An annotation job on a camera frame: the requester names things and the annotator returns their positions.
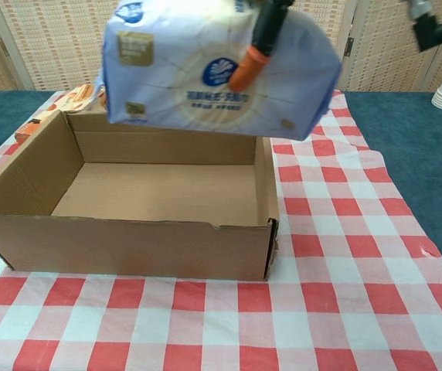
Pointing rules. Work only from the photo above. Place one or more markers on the right silver hand orange fingertips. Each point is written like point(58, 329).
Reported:
point(259, 38)

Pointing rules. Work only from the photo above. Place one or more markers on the white blue flour bag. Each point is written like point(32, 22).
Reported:
point(174, 77)

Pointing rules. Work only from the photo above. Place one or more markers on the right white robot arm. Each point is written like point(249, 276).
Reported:
point(437, 33)

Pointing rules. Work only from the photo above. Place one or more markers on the orange biscuit box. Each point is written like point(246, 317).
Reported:
point(78, 96)

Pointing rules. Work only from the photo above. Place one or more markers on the brown cardboard box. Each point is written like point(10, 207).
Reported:
point(128, 247)

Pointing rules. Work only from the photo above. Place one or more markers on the red white checkered tablecloth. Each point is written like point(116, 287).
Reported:
point(321, 251)

